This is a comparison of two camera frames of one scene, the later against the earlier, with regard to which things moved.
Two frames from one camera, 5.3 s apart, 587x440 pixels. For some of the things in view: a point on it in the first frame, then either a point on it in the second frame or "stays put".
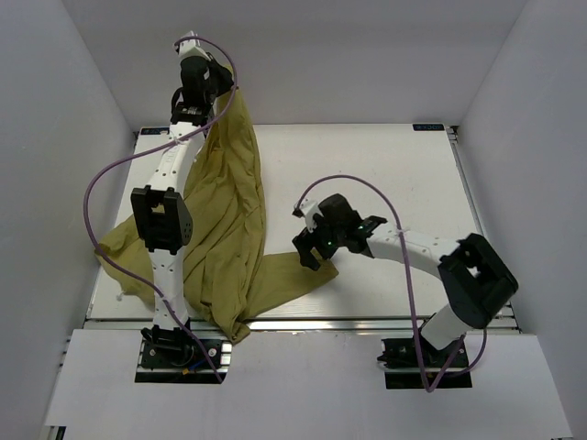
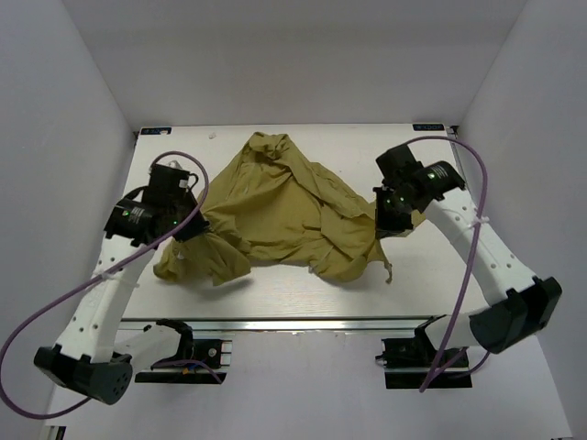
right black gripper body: (323, 235) → (391, 216)
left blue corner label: (154, 130) stays put
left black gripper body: (220, 84) → (183, 209)
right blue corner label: (428, 126) stays put
